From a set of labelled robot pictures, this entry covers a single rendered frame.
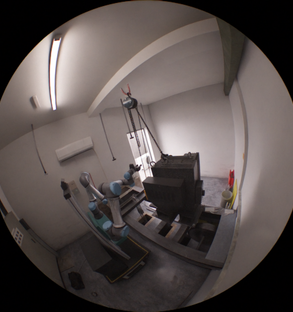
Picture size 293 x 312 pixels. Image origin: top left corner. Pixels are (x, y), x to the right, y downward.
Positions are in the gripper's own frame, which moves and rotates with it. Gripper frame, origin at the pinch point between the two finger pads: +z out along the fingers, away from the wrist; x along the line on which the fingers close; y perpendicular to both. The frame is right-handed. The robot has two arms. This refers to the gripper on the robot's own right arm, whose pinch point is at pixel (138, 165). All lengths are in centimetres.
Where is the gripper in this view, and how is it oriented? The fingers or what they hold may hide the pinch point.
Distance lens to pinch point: 137.7
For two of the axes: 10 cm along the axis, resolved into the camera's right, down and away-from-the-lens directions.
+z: 4.1, -3.4, 8.5
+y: 2.2, 9.4, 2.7
